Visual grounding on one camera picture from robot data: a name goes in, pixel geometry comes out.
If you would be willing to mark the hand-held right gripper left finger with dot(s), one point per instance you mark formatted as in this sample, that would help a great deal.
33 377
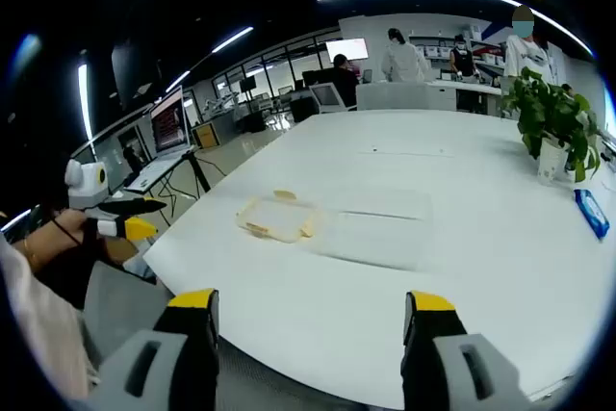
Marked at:
192 334

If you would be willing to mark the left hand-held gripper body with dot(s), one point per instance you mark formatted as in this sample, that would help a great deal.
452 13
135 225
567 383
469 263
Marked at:
82 189

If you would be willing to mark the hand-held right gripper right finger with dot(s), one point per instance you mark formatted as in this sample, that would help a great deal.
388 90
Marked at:
433 334

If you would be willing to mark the clear plastic container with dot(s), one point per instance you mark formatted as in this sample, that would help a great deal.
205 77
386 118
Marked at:
380 233
279 218

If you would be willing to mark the person's left hand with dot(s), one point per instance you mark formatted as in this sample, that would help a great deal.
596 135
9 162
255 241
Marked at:
67 228

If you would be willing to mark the black laptop stand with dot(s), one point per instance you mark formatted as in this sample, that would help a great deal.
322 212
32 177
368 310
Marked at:
195 175

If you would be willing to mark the open silver laptop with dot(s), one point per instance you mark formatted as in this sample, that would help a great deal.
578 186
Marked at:
168 124

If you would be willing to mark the short ceiling light strip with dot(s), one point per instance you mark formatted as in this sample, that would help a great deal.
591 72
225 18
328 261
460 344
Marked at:
85 98
233 39

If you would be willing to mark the yellow framed cabinet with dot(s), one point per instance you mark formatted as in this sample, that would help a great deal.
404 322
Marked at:
209 136

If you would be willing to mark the person's light pink clothing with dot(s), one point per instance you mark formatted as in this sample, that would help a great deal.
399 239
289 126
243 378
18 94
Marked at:
38 324

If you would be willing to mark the blue wipes packet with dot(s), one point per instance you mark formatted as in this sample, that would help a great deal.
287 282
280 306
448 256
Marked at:
591 213

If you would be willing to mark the white desktop monitor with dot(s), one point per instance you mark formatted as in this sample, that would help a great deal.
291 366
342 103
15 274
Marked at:
327 95

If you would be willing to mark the grey chair back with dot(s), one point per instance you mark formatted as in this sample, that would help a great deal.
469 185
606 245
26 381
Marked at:
392 95

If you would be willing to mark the white counter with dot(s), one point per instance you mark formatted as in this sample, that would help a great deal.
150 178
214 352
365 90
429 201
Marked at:
469 91

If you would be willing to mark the potted green plant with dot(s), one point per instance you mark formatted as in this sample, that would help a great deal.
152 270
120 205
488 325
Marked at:
553 117

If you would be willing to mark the shelf with white boxes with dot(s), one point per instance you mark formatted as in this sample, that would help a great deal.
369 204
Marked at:
433 51

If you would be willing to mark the wall screen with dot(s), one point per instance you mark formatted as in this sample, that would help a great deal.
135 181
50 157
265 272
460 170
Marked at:
349 48

